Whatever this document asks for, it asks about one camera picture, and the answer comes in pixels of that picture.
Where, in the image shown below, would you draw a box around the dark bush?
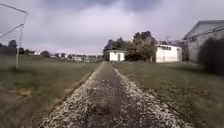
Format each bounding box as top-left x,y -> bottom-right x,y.
197,37 -> 224,76

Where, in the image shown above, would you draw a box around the row of distant buildings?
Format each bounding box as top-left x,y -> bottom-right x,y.
49,53 -> 103,63

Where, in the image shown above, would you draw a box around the large white building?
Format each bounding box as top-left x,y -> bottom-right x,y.
155,44 -> 183,64

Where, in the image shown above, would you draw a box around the white goal frame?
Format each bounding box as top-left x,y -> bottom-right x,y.
0,2 -> 29,70

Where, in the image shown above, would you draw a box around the distant low trees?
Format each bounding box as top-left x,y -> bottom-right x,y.
0,39 -> 34,56

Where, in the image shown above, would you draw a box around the small white building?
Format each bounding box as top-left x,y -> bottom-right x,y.
107,49 -> 128,63

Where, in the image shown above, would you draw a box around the grey building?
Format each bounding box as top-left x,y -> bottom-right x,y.
181,19 -> 224,64

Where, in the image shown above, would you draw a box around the grass verge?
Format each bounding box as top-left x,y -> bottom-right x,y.
113,60 -> 224,128

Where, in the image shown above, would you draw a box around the clump of trees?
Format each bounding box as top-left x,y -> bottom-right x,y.
102,30 -> 158,63

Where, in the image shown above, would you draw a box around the wide grass field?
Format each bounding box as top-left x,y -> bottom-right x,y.
0,54 -> 103,128

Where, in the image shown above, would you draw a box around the grey speckled path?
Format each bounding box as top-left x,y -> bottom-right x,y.
38,61 -> 196,128

